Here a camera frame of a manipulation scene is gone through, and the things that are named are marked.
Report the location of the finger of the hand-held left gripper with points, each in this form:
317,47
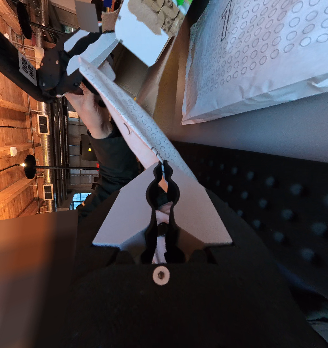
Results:
98,49
74,40

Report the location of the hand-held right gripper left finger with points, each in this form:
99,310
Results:
123,217

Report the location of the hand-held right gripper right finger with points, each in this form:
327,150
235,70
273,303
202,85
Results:
199,217

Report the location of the long white paper bag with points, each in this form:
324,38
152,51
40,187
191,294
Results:
142,125

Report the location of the large white paper bag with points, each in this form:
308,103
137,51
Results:
261,68

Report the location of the person's left hand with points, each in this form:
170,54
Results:
93,114

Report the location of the black toy set box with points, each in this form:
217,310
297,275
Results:
142,35

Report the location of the window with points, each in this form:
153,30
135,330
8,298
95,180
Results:
81,199

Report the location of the person's light grey clothing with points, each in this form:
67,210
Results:
161,244

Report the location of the black perforated chair armrest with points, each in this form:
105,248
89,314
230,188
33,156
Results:
261,190

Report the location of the black floor pole stand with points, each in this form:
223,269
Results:
30,165

